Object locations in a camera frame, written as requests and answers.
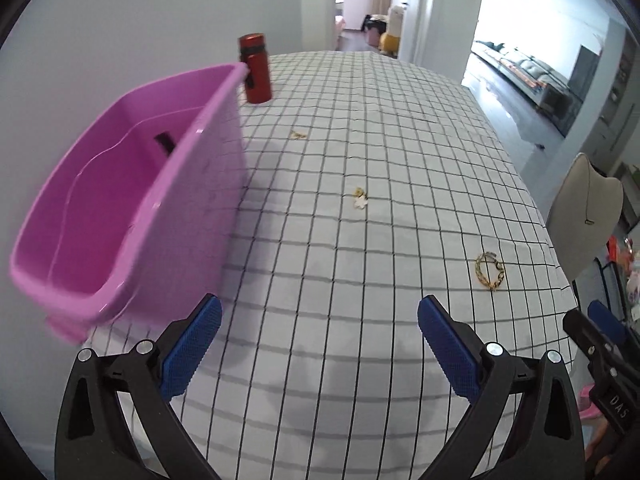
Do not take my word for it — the white checked tablecloth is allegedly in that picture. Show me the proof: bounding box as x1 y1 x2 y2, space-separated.
82 50 576 480

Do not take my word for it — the red thermos bottle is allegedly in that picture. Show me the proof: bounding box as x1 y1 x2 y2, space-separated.
237 33 272 105

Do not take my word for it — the pink plastic tub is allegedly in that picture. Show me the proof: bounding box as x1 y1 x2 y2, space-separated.
9 62 249 346

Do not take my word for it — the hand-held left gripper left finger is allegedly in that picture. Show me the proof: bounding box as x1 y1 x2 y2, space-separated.
55 294 223 480

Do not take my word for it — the thin pendant necklace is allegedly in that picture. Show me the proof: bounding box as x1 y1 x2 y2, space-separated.
582 157 608 226

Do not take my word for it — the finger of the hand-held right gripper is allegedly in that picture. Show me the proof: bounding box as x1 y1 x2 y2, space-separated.
562 307 625 396
587 300 628 345

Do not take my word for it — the pink plastic object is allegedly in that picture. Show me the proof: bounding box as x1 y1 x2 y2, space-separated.
577 385 603 421

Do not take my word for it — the gold chain bracelet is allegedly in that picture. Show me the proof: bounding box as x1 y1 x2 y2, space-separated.
475 251 506 292

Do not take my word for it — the beige necklace display bust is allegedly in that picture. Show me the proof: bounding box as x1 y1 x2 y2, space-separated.
545 152 626 281

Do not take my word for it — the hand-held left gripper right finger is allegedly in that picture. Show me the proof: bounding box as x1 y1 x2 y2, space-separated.
417 296 586 480

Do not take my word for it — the grey sofa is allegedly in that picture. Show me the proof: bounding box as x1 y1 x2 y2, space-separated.
472 40 583 126

